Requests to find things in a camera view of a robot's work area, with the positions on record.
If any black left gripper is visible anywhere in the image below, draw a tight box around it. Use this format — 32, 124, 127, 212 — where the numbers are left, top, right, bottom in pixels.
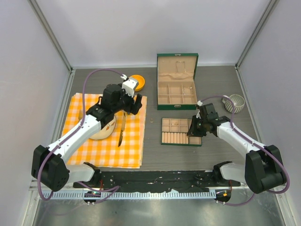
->
112, 84, 142, 115

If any green jewelry tray insert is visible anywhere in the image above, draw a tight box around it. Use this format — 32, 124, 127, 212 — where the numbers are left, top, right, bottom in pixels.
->
161, 118, 202, 146

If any silver necklace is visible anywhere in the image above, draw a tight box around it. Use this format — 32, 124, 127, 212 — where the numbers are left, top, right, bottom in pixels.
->
182, 85, 195, 96

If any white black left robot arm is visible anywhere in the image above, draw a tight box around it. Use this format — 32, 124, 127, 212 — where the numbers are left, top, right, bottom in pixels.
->
31, 79, 142, 192

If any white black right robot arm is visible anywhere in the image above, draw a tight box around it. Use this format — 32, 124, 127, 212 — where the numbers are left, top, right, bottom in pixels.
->
187, 101, 288, 194

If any green jewelry box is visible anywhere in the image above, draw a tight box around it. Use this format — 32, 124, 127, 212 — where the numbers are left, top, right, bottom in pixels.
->
157, 53, 198, 111

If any orange bowl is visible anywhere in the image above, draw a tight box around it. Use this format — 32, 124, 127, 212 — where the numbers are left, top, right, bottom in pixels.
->
131, 74, 145, 92

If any beige bird pattern plate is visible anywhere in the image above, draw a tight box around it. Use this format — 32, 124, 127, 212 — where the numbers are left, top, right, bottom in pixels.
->
90, 116, 116, 140

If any orange white checkered cloth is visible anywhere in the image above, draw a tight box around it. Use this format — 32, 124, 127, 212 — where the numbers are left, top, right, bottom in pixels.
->
68, 96, 147, 169

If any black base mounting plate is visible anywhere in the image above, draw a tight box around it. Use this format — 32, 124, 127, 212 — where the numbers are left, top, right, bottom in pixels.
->
85, 170, 241, 193

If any black handled knife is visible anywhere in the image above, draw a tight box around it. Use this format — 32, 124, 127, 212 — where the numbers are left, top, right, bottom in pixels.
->
118, 113, 126, 147

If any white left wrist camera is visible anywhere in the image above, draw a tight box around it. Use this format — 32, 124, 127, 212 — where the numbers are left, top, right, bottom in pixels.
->
120, 74, 139, 97

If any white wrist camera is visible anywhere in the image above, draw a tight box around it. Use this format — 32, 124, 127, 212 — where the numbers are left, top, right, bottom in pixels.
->
196, 100, 203, 119
120, 74, 139, 97

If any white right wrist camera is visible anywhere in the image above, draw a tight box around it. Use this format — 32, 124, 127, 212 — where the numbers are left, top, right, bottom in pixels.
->
196, 100, 203, 119

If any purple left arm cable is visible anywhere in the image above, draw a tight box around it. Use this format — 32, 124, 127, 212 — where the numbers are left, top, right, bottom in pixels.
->
37, 68, 127, 208

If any white slotted cable duct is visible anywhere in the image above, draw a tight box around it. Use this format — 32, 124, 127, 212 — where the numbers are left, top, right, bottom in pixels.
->
51, 189, 216, 200

